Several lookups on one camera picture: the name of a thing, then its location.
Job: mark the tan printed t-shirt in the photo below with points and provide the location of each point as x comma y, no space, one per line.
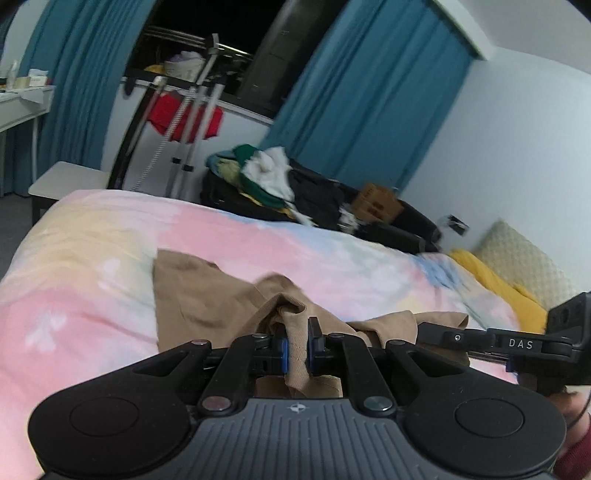
194,299

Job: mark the person's right hand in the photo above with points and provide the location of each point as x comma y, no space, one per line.
573,406

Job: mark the red garment on rack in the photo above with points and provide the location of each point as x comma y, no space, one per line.
166,108

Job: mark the brown cardboard box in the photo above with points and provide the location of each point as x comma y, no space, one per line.
376,203

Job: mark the grey dressing table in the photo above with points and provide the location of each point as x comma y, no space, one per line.
26,99

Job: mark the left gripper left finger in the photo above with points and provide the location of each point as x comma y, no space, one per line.
205,378

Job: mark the cream quilted pillow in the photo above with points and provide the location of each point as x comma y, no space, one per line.
518,261

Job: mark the black open suitcase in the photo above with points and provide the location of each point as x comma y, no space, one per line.
326,203

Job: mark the yellow blanket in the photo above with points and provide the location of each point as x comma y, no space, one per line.
532,317

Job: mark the white stool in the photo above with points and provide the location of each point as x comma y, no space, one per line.
61,180

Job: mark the left blue curtain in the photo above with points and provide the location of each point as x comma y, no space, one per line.
84,47

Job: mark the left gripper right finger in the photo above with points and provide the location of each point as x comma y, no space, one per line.
342,366

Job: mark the blue curtain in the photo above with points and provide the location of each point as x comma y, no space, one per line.
375,93
84,47

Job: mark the pastel tie-dye bed sheet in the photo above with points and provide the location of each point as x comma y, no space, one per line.
78,298

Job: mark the pile of mixed clothes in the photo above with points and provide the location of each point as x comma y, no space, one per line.
263,174

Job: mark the metal drying rack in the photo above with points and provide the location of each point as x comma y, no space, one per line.
195,112

